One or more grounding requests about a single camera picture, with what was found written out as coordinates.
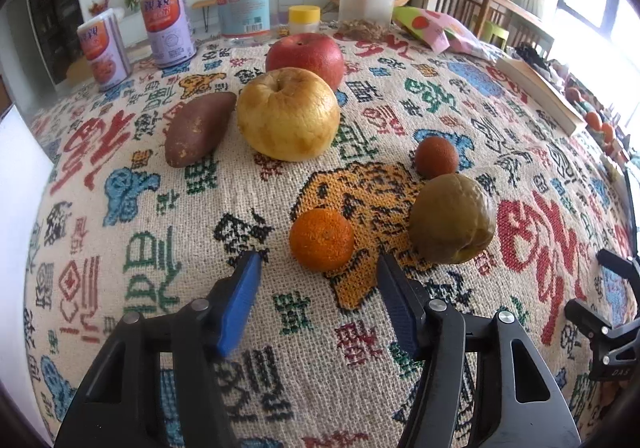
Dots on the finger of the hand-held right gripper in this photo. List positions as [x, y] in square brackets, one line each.
[622, 264]
[600, 328]

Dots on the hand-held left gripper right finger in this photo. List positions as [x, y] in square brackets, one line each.
[397, 298]

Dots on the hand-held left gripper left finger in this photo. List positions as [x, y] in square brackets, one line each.
[240, 303]

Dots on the tangerine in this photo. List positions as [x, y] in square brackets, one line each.
[322, 238]

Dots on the brownish green pear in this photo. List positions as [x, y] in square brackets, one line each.
[452, 218]

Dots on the small red-brown fruit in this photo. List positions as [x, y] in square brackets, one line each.
[436, 157]

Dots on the small sweet potato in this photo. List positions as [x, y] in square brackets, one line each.
[197, 128]

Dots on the yellow apple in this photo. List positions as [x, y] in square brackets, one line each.
[287, 116]

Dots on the red apple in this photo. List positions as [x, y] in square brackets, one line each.
[307, 56]

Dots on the white cardboard box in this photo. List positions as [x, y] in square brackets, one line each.
[20, 163]

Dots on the printed woven table cloth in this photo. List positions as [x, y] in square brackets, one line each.
[150, 208]

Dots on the orange in bowl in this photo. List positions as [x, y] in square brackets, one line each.
[592, 120]
[607, 131]

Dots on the dark red fruit in bowl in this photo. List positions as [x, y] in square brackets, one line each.
[573, 95]

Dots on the white book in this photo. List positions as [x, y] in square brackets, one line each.
[540, 86]

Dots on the black bag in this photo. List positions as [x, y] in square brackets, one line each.
[532, 56]

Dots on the pile of nuts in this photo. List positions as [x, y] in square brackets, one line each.
[362, 32]

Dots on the pink snack bag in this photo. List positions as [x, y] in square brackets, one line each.
[435, 28]

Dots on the pink labelled tin can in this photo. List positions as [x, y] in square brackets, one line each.
[167, 23]
[102, 58]

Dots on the small yellow lid jar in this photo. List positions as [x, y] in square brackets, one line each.
[304, 19]

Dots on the wooden hairpin leg side table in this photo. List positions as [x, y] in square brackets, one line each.
[205, 3]

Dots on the red flower vase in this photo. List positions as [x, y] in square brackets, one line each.
[99, 6]

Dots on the black display cabinet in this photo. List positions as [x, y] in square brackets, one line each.
[50, 13]

